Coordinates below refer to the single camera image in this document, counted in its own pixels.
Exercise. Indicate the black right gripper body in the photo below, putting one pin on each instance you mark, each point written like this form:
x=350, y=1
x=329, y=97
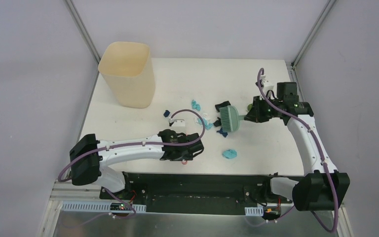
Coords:
x=264, y=111

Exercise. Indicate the dark blue paper scrap small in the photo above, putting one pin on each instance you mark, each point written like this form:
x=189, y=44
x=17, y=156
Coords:
x=167, y=114

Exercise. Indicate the green hand brush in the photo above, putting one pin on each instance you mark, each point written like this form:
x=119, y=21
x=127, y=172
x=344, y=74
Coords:
x=230, y=118

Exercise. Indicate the light blue paper scrap lower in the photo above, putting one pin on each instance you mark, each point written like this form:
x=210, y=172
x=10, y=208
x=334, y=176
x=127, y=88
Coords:
x=229, y=154

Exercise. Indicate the left white cable duct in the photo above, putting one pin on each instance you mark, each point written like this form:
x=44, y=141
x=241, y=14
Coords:
x=93, y=206

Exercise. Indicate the beige plastic waste bin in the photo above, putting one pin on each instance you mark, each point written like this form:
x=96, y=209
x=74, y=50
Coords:
x=127, y=69

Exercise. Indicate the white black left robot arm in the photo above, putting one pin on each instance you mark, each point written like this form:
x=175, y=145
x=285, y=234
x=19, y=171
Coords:
x=91, y=158

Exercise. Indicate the light blue paper scrap upper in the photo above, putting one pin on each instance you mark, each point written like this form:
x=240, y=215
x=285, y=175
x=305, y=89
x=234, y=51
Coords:
x=195, y=106

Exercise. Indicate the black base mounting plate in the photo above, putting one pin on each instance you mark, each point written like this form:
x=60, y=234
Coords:
x=199, y=193

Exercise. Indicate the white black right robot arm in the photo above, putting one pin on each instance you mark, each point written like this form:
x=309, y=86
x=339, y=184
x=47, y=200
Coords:
x=323, y=187

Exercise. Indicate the right white cable duct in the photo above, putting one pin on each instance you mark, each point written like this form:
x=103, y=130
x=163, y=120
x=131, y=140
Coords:
x=254, y=211

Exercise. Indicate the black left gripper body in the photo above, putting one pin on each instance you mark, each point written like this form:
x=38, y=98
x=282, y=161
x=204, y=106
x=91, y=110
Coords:
x=195, y=147

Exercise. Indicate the dark blue paper scrap long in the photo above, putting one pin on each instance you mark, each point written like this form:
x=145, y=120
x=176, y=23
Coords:
x=222, y=132

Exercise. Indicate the white blue paper scrap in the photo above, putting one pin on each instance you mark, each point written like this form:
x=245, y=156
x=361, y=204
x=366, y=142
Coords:
x=204, y=121

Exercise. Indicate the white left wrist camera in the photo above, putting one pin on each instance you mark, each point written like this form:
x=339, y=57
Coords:
x=177, y=122

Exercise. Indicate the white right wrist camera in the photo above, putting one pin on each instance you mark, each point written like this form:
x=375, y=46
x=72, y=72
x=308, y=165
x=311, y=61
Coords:
x=267, y=86

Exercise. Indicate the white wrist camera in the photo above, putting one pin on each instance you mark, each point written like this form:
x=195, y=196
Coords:
x=177, y=122
x=267, y=86

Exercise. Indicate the white cable duct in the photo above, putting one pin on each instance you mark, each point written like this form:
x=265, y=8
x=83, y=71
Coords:
x=93, y=206
x=254, y=211

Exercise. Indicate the light blue paper scrap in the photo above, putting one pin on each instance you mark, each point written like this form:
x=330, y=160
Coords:
x=195, y=106
x=229, y=154

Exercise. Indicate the black paper scrap large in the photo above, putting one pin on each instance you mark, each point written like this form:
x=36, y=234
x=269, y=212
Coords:
x=222, y=105

